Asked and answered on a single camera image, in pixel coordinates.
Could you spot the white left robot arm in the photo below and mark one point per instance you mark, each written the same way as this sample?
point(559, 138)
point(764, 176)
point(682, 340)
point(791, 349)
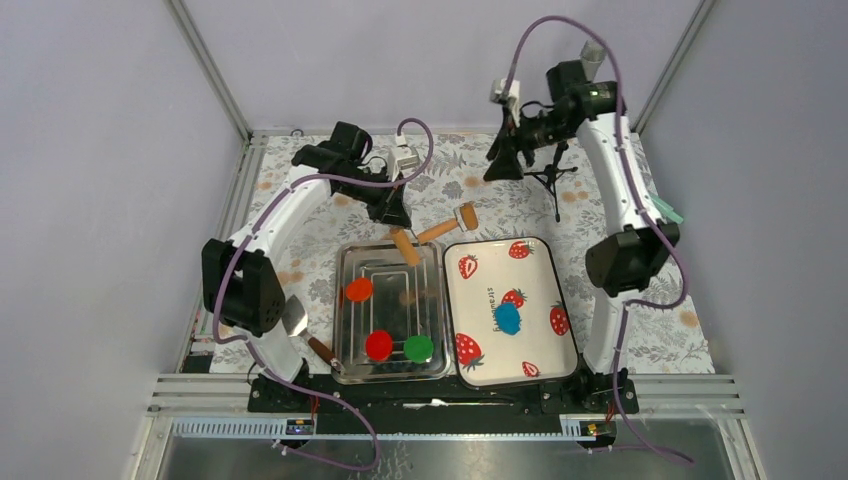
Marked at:
point(240, 288)

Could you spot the orange dough disc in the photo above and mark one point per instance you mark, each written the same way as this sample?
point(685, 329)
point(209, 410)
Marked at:
point(359, 290)

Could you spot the white strawberry print tray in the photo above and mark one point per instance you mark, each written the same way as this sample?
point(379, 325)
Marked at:
point(481, 276)

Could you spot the floral table mat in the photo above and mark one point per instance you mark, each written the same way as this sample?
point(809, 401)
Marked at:
point(667, 339)

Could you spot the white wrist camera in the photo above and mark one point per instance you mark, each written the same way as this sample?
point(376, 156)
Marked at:
point(505, 94)
point(401, 157)

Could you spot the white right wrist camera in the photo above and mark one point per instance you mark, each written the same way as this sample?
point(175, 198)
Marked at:
point(505, 94)

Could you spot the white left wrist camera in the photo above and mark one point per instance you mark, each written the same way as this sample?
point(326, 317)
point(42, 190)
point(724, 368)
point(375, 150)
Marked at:
point(401, 157)

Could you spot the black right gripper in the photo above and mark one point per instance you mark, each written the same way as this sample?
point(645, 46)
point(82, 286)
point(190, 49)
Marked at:
point(503, 152)

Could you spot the wooden double-ended dough roller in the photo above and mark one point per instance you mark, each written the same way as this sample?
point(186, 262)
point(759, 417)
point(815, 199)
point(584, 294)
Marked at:
point(465, 218)

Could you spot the red dough disc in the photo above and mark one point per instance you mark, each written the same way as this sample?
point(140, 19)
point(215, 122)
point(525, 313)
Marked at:
point(379, 345)

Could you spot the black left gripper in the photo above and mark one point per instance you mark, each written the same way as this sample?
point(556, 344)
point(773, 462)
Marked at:
point(389, 207)

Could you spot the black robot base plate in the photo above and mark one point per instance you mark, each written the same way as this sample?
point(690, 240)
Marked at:
point(430, 407)

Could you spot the green dough disc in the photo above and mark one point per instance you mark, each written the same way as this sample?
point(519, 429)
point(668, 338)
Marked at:
point(418, 349)

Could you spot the blue dough piece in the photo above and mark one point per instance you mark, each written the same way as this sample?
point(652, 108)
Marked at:
point(507, 318)

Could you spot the stainless steel baking tray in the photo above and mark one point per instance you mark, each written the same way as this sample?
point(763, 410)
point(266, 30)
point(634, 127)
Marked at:
point(406, 301)

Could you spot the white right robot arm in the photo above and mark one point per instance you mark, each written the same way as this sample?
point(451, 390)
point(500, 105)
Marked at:
point(638, 240)

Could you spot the mint green handheld tool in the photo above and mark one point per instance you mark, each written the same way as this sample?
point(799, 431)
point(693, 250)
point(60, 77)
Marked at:
point(666, 210)

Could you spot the metal spatula wooden handle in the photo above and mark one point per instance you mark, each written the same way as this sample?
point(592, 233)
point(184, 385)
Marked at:
point(295, 320)

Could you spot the silver microphone on stand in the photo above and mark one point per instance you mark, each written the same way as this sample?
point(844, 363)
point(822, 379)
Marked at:
point(591, 57)

